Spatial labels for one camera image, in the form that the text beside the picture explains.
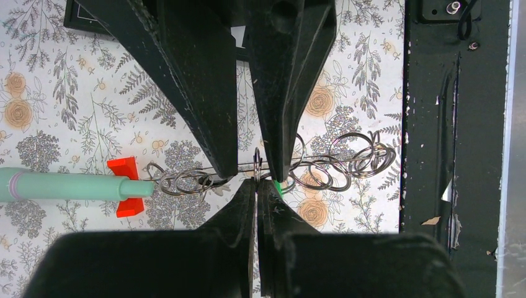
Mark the black white checkerboard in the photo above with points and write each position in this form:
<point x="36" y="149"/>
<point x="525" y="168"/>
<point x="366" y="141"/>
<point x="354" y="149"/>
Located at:
<point x="78" y="18"/>

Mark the red rolling pin stand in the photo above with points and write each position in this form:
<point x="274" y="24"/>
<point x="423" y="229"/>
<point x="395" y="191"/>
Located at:
<point x="129" y="205"/>

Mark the green key tag with key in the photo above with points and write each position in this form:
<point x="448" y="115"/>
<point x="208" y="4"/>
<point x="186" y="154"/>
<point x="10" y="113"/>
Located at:
<point x="278" y="187"/>

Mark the teal rolling pin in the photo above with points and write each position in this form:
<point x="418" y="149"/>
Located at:
<point x="20" y="184"/>

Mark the silver carabiner keyring with chain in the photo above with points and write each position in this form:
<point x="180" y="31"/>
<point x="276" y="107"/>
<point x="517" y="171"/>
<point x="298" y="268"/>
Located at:
<point x="333" y="171"/>

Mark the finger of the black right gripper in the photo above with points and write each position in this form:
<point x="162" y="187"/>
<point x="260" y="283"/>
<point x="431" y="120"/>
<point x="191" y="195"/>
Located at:
<point x="288" y="45"/>
<point x="190" y="55"/>

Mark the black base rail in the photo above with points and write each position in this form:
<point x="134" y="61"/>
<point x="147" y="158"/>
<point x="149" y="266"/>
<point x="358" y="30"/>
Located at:
<point x="454" y="85"/>

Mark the black key tag with key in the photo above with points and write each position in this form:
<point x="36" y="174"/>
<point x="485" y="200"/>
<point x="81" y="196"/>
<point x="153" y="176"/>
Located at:
<point x="210" y="181"/>

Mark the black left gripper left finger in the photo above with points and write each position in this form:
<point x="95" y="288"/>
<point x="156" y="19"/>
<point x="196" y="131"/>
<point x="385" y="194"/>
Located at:
<point x="214" y="260"/>

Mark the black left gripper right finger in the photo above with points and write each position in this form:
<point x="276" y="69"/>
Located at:
<point x="296" y="260"/>

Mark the floral patterned table mat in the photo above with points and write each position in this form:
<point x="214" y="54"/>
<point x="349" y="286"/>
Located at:
<point x="71" y="101"/>

